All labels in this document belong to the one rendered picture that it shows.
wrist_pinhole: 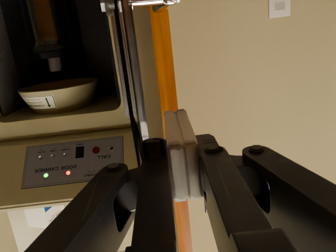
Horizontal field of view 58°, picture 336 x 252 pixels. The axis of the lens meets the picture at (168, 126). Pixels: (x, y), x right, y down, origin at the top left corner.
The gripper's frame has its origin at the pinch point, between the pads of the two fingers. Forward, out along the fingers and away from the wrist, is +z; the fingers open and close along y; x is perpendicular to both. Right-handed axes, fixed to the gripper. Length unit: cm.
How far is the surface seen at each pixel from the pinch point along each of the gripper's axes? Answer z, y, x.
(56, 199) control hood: 32.6, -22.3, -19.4
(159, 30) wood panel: 35.0, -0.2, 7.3
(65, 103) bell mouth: 47, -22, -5
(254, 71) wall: 87, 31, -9
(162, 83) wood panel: 34.9, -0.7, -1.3
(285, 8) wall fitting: 87, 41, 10
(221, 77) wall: 87, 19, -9
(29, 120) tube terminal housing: 44, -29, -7
